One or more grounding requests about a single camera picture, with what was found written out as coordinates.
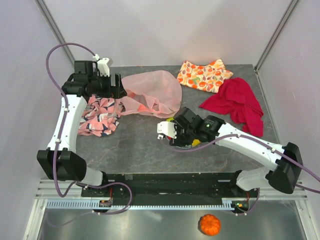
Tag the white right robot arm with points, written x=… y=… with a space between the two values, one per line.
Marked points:
x=281 y=164

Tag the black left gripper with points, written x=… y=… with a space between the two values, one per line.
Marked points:
x=112 y=92

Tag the left aluminium frame post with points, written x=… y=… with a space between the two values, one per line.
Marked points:
x=47 y=15

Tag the pink navy patterned cloth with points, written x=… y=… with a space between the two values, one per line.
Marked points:
x=100 y=117

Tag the white slotted cable duct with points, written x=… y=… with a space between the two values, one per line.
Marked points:
x=96 y=204

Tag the aluminium frame post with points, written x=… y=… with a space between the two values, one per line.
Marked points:
x=47 y=15
x=276 y=33

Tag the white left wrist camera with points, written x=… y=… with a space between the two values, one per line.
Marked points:
x=103 y=65

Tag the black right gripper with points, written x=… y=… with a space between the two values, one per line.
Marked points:
x=180 y=142

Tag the red cloth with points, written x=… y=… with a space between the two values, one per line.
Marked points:
x=236 y=99

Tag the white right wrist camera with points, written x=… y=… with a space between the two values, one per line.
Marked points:
x=166 y=129

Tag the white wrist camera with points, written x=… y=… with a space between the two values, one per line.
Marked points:
x=166 y=129
x=103 y=65

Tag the blue plate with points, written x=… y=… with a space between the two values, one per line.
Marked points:
x=180 y=145

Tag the orange fake pumpkin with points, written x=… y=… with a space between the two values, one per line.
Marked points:
x=209 y=225

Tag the yellow fake banana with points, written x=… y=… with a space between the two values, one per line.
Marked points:
x=195 y=142

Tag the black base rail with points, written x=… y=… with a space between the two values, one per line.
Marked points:
x=216 y=185

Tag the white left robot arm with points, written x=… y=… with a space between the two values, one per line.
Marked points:
x=59 y=160

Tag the green fake apple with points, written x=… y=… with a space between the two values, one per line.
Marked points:
x=171 y=119

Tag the yellow floral cloth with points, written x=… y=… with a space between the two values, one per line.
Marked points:
x=207 y=78

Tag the pink translucent plastic bag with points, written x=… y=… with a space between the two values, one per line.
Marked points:
x=156 y=93

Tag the right aluminium frame post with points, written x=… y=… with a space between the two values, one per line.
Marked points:
x=276 y=33

